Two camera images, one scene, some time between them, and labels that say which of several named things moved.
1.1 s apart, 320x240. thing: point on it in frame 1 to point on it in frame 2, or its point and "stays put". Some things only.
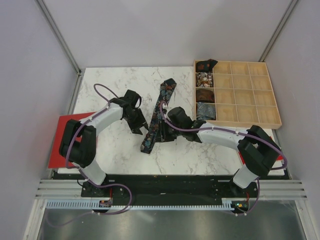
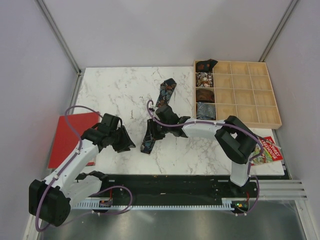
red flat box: x=56 y=160 stays put
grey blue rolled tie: x=205 y=111 stays put
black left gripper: x=141 y=122 to x=126 y=142
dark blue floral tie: x=148 y=140 stays put
